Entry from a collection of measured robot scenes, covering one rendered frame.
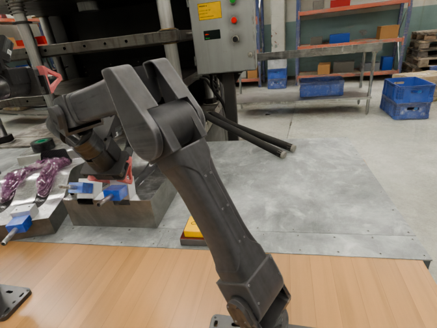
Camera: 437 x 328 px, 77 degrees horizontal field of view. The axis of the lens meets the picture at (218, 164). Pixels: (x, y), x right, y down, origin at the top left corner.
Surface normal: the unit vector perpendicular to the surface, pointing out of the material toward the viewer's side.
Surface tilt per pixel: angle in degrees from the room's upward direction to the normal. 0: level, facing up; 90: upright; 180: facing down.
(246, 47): 90
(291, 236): 0
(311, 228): 0
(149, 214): 90
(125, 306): 0
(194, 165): 61
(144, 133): 90
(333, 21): 90
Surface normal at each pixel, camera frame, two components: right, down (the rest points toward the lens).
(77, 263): -0.11, -0.89
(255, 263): 0.63, -0.26
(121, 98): -0.62, 0.40
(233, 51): -0.17, 0.44
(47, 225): 0.13, 0.42
